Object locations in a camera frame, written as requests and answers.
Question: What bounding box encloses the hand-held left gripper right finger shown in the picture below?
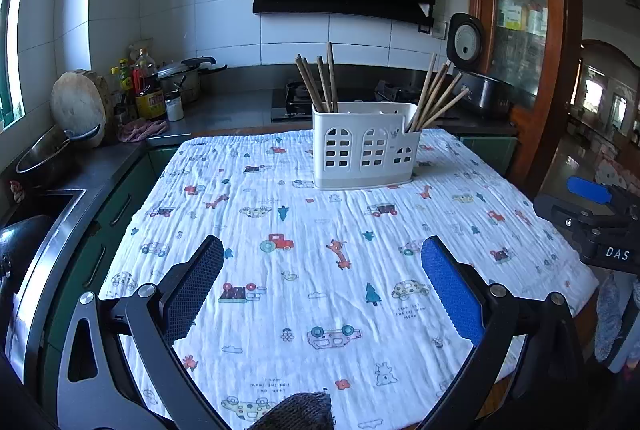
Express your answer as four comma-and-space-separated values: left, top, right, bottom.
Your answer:
421, 235, 596, 430

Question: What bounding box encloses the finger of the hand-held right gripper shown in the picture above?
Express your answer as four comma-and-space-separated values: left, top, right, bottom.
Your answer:
532, 195, 603, 242
566, 177, 640, 217

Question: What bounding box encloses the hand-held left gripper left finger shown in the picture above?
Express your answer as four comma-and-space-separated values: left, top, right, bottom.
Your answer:
56, 235, 231, 430

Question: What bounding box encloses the white plastic utensil holder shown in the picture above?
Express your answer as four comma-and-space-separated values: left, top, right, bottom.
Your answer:
311, 102, 422, 191

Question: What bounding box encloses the green base cabinet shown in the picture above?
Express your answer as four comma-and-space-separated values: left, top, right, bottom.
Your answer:
45, 145, 181, 361

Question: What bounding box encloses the white cartoon printed cloth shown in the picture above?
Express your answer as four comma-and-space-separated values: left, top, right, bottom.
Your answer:
97, 130, 601, 430

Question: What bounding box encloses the wooden glass door cabinet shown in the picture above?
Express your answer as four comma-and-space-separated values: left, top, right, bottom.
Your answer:
467, 0, 583, 201

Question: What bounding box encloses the grey knit garment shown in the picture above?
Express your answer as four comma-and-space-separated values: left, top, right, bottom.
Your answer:
252, 390, 335, 430

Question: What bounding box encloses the kitchen sink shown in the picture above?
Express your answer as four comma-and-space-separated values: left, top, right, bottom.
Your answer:
0, 187, 88, 236

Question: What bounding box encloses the pink rag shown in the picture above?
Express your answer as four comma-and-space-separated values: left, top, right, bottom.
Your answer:
117, 119, 168, 143

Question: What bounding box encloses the dark kitchen counter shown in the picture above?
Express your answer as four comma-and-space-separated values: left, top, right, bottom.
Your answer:
0, 65, 521, 231

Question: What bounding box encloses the small white jar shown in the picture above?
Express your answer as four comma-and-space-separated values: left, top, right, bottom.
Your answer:
165, 93, 185, 122

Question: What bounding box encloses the row of small boxes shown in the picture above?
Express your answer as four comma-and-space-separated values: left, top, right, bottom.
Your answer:
497, 0, 548, 36

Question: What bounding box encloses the large cooking oil bottle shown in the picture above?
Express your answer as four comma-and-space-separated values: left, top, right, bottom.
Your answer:
134, 49, 168, 121

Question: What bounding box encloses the black rice cooker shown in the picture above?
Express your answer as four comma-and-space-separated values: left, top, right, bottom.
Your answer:
445, 13, 516, 120

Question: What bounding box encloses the metal pot with lid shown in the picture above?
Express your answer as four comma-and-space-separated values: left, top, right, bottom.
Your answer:
157, 56, 228, 104

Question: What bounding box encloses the black gas stove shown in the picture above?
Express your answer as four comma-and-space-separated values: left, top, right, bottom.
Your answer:
270, 80, 458, 123

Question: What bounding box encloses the round wooden cutting board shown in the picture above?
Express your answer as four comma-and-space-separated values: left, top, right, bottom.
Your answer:
50, 69, 115, 148

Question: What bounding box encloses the green capped sauce bottle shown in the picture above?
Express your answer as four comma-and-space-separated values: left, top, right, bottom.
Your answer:
119, 59, 135, 94

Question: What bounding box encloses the window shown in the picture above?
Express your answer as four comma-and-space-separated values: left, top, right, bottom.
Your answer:
0, 0, 33, 131

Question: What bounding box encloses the metal wok with black handle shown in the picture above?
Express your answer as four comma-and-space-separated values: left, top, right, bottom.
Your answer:
15, 124, 103, 176

